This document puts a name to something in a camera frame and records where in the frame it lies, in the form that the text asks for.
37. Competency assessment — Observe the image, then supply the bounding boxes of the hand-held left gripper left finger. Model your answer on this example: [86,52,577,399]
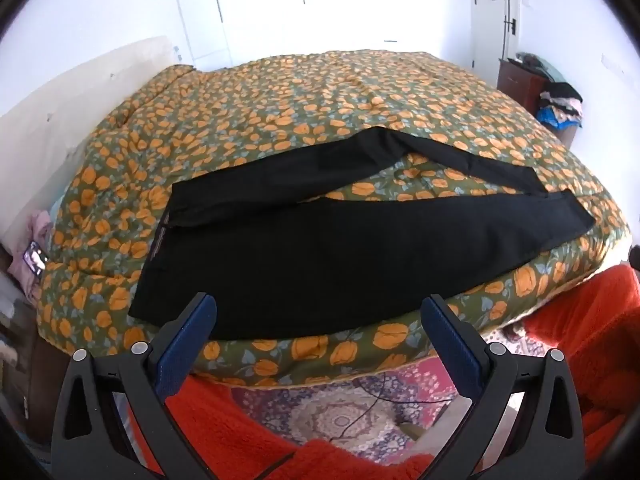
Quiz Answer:
[50,292,218,480]

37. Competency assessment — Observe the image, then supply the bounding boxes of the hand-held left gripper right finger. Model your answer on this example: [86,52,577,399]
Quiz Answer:
[421,294,587,480]

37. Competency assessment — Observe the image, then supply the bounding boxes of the black pants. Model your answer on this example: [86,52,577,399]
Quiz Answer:
[128,127,596,341]

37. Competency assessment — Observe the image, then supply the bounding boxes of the olive green book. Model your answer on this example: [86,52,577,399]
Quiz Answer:
[397,422,431,444]

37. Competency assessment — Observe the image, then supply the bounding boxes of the patterned pink rug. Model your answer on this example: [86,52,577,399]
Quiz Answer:
[200,325,551,461]

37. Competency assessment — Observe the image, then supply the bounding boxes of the orange fleece garment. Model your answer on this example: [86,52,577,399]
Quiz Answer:
[127,265,640,480]

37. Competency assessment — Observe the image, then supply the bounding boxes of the dark wooden nightstand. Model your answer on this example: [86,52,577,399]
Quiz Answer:
[0,300,68,443]

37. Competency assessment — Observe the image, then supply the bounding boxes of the smartphone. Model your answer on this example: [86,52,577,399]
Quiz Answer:
[25,241,48,277]

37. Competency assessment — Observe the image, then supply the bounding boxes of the pink cloth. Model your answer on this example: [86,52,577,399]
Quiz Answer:
[7,210,53,301]

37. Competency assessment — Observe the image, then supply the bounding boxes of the pile of mixed clothes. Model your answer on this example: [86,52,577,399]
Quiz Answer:
[537,81,585,130]

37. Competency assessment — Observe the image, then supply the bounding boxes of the brown wooden cabinet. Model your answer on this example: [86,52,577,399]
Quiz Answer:
[497,57,581,148]

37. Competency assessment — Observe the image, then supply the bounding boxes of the green orange floral blanket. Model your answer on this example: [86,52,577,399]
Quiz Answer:
[37,50,633,388]

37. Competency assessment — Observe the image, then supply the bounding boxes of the white padded headboard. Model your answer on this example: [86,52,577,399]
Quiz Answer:
[0,36,196,253]

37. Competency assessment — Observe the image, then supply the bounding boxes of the teal cloth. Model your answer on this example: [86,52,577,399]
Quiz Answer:
[517,51,566,83]

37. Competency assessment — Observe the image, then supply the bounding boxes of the white door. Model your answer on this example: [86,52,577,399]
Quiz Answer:
[469,0,522,68]

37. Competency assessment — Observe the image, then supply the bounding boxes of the white wardrobe doors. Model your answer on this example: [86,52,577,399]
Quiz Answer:
[170,0,451,68]

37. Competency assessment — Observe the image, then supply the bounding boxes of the black cable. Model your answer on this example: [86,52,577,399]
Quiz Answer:
[335,375,451,442]

